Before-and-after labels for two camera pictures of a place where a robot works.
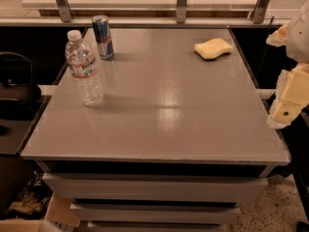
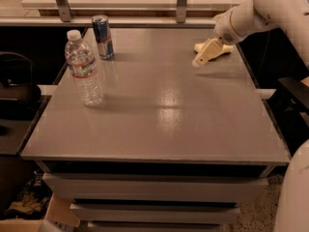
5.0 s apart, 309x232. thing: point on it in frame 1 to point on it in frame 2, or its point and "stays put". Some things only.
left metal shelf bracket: [62, 2] stays put
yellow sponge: [213, 48] stays put
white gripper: [299, 39] to [224, 28]
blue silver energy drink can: [104, 41] stays put
